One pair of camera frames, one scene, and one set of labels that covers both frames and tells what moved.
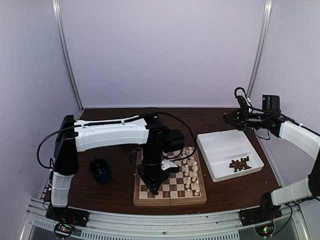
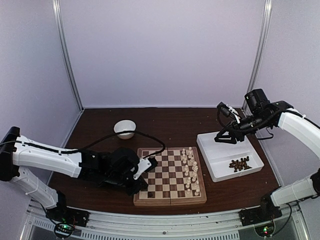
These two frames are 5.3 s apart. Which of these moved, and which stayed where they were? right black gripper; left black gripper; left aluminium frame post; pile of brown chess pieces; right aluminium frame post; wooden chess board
Moved: left black gripper; right black gripper
Stayed: wooden chess board; pile of brown chess pieces; left aluminium frame post; right aluminium frame post
